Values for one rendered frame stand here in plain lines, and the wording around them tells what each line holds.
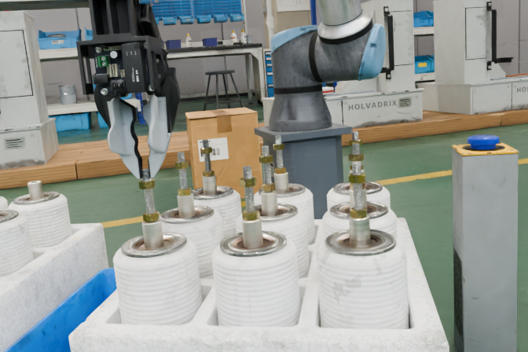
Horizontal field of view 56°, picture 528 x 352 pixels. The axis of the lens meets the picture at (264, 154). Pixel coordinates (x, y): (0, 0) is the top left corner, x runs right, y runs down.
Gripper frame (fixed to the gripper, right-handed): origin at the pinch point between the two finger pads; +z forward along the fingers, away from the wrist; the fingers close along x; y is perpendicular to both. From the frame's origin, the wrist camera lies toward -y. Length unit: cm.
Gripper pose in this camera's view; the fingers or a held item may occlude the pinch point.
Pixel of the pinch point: (146, 165)
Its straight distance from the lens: 58.2
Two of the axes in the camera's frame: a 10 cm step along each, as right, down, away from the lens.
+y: 0.0, 1.7, -9.9
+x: 10.0, -0.7, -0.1
